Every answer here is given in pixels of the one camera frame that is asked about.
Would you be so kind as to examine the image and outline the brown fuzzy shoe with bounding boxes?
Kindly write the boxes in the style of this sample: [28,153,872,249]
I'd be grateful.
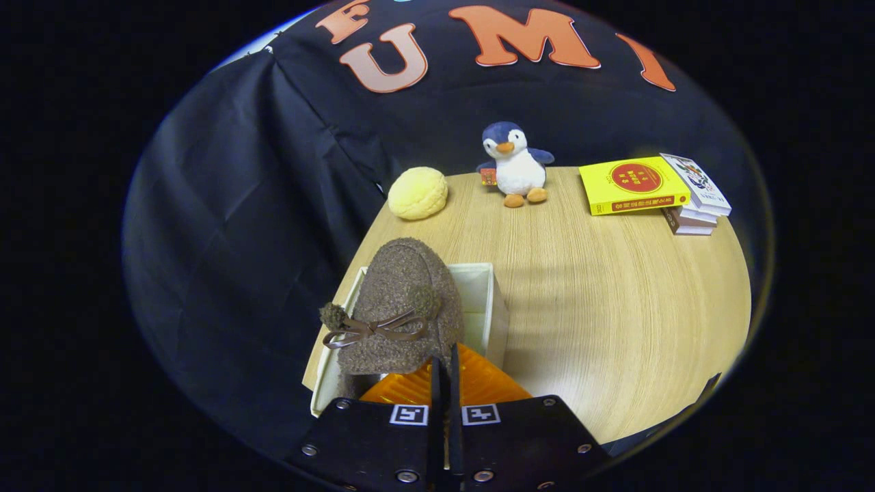
[319,237,464,400]

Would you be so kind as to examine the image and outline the yellow book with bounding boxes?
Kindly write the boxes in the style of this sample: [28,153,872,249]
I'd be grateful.
[579,156,692,217]

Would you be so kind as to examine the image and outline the yellow round plush bun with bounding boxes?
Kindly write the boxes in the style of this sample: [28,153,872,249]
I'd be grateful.
[388,167,449,221]

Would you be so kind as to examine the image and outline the cream fabric storage box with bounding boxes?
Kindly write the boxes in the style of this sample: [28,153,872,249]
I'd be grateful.
[311,262,510,418]

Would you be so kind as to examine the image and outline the penguin plush toy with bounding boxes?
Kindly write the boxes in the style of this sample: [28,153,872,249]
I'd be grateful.
[476,121,555,208]

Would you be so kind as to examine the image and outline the white book brown spine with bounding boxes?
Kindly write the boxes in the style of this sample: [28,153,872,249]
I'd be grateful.
[662,205,718,236]

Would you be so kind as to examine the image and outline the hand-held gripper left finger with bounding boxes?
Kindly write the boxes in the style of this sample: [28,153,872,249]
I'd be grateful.
[282,355,445,492]

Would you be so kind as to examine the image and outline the white illustrated book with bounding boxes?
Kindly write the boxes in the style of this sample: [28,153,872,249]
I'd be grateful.
[660,153,732,217]

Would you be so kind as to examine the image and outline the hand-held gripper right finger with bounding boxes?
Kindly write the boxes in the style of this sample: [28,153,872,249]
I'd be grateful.
[448,342,610,492]

